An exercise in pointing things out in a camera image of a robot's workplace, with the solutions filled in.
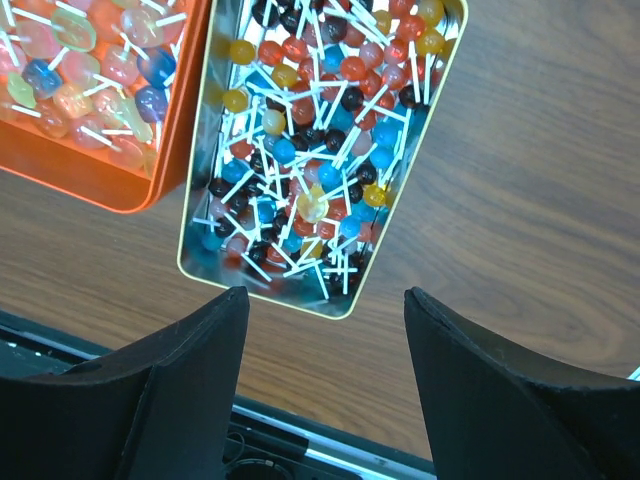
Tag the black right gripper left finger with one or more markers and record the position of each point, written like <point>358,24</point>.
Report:
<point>158,408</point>

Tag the gold tin of lollipops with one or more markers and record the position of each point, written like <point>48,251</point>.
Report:
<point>310,117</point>

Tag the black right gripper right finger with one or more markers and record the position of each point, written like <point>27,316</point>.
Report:
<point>494,409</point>

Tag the orange tin of lollipops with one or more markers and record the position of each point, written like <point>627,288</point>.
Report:
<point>98,98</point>

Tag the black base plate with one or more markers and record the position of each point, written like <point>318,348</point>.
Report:
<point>262,443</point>

